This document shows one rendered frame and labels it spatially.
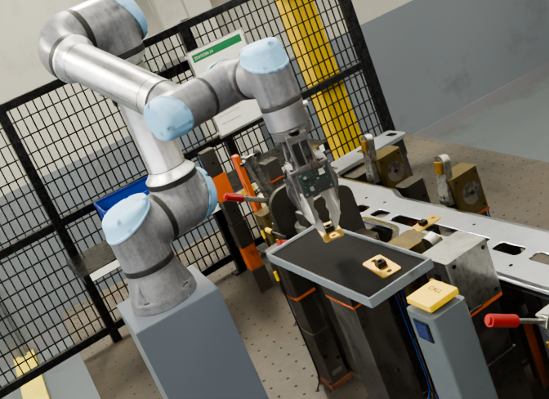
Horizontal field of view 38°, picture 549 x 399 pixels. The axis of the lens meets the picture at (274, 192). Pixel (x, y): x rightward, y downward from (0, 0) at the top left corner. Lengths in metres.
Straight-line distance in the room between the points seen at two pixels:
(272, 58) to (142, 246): 0.57
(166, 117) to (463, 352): 0.60
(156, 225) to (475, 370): 0.74
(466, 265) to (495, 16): 4.34
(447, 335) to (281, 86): 0.48
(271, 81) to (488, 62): 4.46
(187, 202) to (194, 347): 0.31
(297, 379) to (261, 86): 0.96
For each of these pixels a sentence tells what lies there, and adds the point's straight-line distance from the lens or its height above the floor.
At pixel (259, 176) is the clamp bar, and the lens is 2.13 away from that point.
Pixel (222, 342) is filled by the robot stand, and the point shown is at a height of 0.98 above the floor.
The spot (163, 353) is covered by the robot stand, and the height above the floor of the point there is 1.03.
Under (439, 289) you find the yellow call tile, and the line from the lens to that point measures 1.28.
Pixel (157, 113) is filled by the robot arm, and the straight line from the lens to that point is 1.31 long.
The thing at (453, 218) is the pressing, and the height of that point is 1.00.
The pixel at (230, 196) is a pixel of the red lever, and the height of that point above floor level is 1.14.
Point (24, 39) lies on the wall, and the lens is 4.54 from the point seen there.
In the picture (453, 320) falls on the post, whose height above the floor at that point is 1.12.
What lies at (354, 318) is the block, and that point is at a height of 1.06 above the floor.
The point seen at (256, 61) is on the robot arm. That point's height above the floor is 1.57.
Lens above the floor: 1.79
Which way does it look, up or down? 19 degrees down
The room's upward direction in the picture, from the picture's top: 22 degrees counter-clockwise
